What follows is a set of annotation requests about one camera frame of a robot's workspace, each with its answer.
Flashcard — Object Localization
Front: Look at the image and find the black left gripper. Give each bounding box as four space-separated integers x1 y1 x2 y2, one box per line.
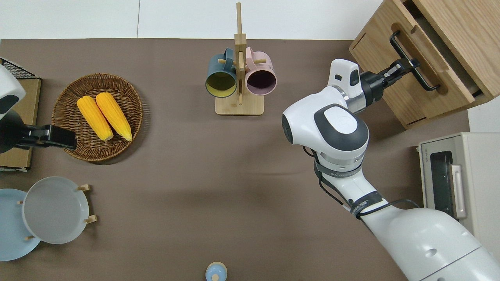
20 124 77 151

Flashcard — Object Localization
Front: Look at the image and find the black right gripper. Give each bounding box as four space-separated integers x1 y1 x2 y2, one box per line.
360 59 421 108

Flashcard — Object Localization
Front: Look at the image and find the wooden drawer with black handle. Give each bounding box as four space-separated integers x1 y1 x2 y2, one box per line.
390 0 487 105

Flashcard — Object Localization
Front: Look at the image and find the wooden drawer cabinet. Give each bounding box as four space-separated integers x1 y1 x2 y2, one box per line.
349 0 500 130

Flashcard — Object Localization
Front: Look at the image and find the yellow corn cob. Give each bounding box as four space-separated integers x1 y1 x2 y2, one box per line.
77 96 114 142
96 92 133 142

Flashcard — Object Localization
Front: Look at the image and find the round wicker basket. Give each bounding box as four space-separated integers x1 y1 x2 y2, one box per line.
52 73 143 162

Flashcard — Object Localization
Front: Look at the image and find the grey plate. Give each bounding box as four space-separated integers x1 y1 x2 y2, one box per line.
22 176 89 245

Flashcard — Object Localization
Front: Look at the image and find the wooden plate rack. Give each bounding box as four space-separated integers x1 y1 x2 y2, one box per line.
16 183 98 241

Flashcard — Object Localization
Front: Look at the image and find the light blue plate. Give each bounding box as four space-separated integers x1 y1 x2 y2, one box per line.
0 189 41 261

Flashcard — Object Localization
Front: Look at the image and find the white toaster oven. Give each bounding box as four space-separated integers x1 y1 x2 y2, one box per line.
417 132 500 260

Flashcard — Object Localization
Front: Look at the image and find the brown table mat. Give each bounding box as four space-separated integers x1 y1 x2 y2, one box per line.
0 38 471 281

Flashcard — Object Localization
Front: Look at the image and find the pink mug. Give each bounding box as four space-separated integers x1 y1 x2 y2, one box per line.
245 47 277 96

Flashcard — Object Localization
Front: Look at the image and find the wooden mug tree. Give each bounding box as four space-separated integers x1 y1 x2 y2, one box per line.
215 2 265 116

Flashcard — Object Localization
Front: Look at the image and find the dark teal mug yellow inside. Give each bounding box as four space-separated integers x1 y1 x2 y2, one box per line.
205 48 238 98

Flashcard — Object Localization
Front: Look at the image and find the small blue dome wooden base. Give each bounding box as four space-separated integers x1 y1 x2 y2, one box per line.
205 262 228 281

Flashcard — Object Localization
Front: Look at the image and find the wire grid shelf wooden board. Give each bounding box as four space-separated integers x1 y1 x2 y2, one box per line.
0 58 41 172

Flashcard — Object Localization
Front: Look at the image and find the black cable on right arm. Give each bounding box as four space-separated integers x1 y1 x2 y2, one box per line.
303 145 421 220

